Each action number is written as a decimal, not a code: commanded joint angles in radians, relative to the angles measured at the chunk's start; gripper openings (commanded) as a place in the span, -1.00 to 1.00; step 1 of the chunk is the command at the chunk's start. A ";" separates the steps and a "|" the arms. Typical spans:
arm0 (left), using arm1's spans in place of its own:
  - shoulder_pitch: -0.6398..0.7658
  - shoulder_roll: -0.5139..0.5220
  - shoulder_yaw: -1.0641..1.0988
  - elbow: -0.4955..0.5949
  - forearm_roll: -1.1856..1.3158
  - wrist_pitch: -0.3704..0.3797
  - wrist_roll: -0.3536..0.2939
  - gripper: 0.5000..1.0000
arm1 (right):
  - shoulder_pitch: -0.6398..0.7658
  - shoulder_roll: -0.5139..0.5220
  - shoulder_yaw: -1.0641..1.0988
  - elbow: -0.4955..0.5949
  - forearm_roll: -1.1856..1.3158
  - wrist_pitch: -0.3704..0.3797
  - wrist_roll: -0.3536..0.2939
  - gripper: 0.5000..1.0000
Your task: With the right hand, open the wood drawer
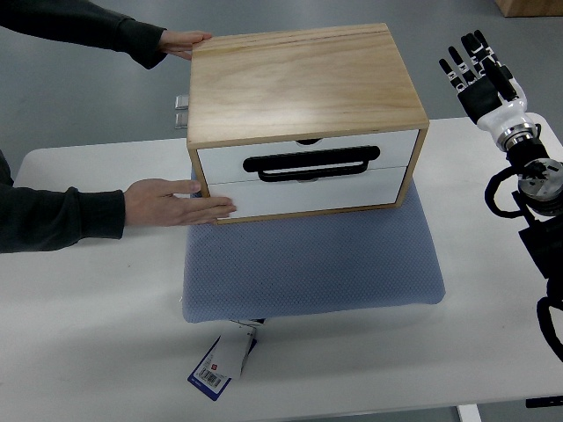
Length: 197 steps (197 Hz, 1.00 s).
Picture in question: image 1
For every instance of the white bottom drawer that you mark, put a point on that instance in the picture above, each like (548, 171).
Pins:
(257, 199)

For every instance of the metal bracket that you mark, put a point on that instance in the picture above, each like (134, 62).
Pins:
(181, 102)
(181, 120)

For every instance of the white table leg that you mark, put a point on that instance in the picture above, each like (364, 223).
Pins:
(468, 413)

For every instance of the upper metal bracket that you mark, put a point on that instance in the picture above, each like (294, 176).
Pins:
(181, 102)

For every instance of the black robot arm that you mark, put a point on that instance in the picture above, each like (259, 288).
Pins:
(538, 198)

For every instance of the lower metal bracket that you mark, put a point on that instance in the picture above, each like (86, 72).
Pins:
(181, 120)

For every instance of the person's hand on cabinet front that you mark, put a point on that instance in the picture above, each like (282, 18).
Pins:
(157, 202)

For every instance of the person's hand behind cabinet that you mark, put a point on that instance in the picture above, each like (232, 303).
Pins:
(181, 44)

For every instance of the blue grey cushion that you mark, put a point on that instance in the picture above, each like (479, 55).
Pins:
(311, 265)

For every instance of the white blue product tag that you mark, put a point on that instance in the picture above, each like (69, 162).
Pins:
(226, 358)

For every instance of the dark sleeve far forearm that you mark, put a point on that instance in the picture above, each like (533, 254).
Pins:
(87, 24)

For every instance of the black object table edge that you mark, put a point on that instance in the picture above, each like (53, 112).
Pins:
(544, 402)

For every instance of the cardboard box corner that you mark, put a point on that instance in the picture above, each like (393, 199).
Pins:
(530, 8)

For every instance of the dark sleeve near forearm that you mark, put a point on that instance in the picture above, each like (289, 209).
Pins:
(39, 220)

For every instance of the wooden drawer cabinet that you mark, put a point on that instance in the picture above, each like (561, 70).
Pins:
(302, 86)

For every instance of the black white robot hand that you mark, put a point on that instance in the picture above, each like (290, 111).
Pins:
(491, 97)

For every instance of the white top drawer black handle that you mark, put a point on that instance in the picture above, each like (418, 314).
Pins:
(225, 164)

